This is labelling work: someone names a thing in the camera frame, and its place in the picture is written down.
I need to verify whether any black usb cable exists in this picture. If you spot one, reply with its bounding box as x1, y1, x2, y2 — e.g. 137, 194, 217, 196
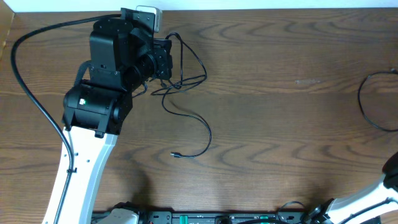
150, 31, 213, 159

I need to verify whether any white usb cable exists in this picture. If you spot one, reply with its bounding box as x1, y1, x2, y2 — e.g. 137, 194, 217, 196
357, 68, 398, 133

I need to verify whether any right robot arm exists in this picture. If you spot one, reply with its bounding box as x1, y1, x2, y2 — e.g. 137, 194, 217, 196
303, 154, 397, 223

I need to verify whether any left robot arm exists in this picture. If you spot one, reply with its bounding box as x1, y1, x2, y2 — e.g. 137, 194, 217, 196
44, 16, 170, 223

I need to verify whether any clear tape piece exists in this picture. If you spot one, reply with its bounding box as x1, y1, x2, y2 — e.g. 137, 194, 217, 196
295, 79, 321, 85

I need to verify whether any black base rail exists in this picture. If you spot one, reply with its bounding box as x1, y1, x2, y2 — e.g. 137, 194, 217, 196
90, 201, 312, 224

